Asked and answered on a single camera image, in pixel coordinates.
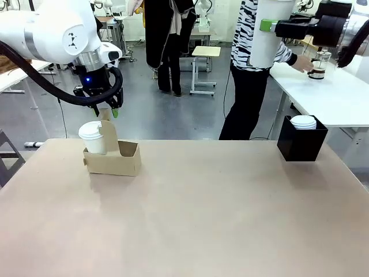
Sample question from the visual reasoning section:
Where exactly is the small beige top side table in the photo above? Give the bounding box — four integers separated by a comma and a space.
189, 46, 222, 98

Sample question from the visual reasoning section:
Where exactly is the black metal frame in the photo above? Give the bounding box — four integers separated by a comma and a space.
0, 129, 26, 189

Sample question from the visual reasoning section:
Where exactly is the grey background desk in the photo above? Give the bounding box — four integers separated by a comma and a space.
95, 14, 128, 60

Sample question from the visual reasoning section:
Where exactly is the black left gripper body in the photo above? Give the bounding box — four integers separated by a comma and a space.
73, 65, 125, 110

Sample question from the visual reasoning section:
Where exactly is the person's right hand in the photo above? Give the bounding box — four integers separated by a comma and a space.
293, 54, 314, 73

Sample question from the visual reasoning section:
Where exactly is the white cup lid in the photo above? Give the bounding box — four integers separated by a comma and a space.
78, 121, 103, 141

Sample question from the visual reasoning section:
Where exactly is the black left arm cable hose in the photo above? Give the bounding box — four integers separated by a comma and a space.
0, 40, 125, 109

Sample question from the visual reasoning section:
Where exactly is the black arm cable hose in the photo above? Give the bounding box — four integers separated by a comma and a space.
0, 40, 125, 109
336, 20, 369, 69

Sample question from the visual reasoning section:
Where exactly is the person in zebra striped sweater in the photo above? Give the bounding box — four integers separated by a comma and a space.
218, 0, 298, 141

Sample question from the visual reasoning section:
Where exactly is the brown cardboard cup carrier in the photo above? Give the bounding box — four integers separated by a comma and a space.
82, 108, 142, 177

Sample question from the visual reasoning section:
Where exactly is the white paper cup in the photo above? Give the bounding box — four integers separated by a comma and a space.
83, 137, 109, 156

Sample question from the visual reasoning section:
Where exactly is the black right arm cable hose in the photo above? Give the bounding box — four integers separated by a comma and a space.
336, 20, 369, 69

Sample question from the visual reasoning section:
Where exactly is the stack of white lids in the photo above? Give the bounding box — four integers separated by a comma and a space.
289, 115, 318, 131

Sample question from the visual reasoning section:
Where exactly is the thin black floor cable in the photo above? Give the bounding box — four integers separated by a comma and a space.
222, 65, 232, 119

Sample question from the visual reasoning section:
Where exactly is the person in black coat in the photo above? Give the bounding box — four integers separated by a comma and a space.
143, 0, 197, 98

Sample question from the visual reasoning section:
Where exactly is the black open box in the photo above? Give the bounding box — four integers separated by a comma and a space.
276, 115, 329, 162

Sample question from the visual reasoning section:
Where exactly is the glass french press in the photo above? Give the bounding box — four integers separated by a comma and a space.
307, 50, 332, 80

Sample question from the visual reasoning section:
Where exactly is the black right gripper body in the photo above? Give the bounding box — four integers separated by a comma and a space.
312, 14, 346, 48

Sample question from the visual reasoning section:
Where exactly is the person's right forearm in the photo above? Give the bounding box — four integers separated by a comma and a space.
275, 42, 298, 66

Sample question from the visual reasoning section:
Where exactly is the white desk with grey legs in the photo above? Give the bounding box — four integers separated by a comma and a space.
0, 59, 54, 95

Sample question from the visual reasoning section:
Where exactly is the tall white drink container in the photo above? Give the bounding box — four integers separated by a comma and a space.
249, 0, 295, 69

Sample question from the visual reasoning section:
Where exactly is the long white table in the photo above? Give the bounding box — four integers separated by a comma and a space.
269, 53, 369, 151

